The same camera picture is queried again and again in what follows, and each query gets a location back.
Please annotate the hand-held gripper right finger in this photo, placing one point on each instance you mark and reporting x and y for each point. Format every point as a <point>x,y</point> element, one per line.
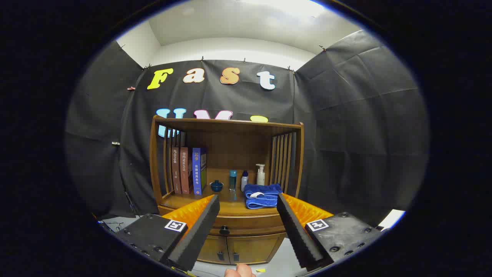
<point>296,227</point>

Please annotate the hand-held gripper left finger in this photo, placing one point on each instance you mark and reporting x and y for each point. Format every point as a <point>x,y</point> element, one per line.
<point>200,227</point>

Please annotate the wooden cabinet door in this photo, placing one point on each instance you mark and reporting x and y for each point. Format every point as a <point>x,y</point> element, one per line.
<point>213,248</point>
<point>253,248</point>

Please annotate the wooden countertop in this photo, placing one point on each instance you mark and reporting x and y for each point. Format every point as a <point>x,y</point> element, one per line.
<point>230,204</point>

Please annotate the wooden cabinet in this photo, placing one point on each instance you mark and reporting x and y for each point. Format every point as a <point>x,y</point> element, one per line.
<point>230,154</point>

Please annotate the dark blue lidded teacup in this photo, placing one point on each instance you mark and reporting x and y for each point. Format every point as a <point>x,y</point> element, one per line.
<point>216,186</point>

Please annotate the folded blue towel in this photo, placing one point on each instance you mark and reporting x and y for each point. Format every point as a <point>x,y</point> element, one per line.
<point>265,190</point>

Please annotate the blue book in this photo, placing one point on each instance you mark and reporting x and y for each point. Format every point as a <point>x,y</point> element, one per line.
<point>197,171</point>

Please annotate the teal clear bottle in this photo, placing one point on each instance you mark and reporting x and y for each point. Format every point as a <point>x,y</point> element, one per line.
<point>233,181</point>

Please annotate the thick brown book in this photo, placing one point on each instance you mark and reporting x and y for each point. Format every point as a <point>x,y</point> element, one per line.
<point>185,169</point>

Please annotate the white pump bottle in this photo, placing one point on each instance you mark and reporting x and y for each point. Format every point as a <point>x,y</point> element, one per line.
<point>260,177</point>

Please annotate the thin brown book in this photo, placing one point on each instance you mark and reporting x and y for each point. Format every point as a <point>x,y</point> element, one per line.
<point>176,169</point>

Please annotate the white bottle with blue cap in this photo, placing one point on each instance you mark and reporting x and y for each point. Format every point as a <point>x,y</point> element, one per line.
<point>244,181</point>

